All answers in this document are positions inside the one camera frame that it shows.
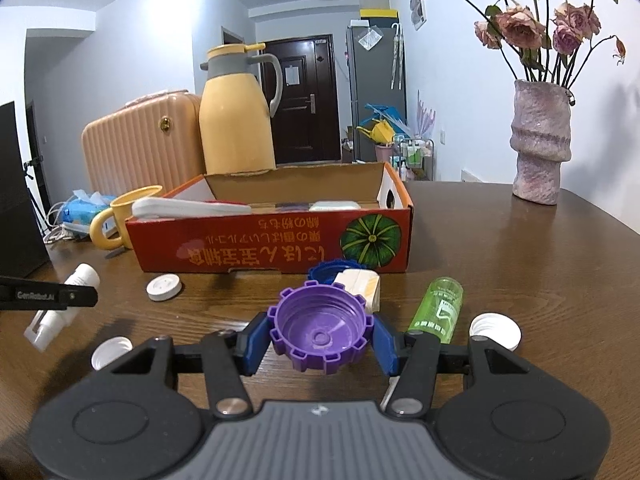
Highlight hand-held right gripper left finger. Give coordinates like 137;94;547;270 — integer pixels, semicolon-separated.
107;311;271;420

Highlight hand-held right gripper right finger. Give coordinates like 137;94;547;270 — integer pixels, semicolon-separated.
371;317;531;418

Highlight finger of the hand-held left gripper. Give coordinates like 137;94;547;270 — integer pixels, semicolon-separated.
64;286;99;309

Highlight white nasal spray bottle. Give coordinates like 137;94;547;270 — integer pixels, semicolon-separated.
23;263;100;352

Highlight purple notched lid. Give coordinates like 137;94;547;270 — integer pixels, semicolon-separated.
266;281;376;375

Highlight red cardboard box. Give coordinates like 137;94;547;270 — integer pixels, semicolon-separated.
125;161;415;274

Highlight red and white lint brush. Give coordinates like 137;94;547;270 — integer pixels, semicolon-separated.
131;197;252;219

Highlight ribbed white cap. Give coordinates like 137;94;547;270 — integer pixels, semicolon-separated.
91;336;134;371
469;312;522;352

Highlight yellow and white cube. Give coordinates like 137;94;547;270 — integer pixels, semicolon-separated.
334;269;382;311

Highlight blue tissue pack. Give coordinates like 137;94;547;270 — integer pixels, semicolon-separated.
60;189;119;226

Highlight yellow mug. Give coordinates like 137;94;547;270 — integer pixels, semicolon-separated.
90;185;164;251

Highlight black paper bag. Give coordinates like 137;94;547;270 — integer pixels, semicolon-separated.
0;101;51;276

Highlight dark blue cap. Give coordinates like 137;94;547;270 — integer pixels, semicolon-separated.
307;258;361;286

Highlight black tripod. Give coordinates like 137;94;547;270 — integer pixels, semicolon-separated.
22;156;53;233

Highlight pink ribbed suitcase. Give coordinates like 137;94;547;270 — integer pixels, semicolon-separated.
81;90;206;197

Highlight metal storage cart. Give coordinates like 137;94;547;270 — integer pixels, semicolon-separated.
392;135;436;181

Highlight yellow watering can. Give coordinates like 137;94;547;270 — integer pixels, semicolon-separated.
356;120;396;145

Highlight yellow thermos jug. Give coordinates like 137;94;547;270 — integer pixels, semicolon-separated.
199;42;284;176

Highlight dark entrance door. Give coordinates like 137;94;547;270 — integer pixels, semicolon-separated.
257;35;343;166

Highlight purple flower decoration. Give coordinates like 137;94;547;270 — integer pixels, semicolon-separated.
414;90;437;136

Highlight pink textured vase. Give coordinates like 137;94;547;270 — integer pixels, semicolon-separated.
510;79;572;206

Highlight grey refrigerator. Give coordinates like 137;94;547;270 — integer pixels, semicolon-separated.
346;22;407;161

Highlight white folded umbrella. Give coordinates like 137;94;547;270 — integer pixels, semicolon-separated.
391;22;405;92

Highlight clear plastic bag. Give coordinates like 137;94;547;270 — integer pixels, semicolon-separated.
357;25;385;51

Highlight yellow and black box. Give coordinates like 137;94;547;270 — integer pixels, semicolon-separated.
360;8;399;26

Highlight bunch of dried roses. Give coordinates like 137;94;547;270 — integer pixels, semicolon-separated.
402;0;628;86

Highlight white cables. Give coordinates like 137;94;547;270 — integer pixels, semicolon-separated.
42;202;96;246

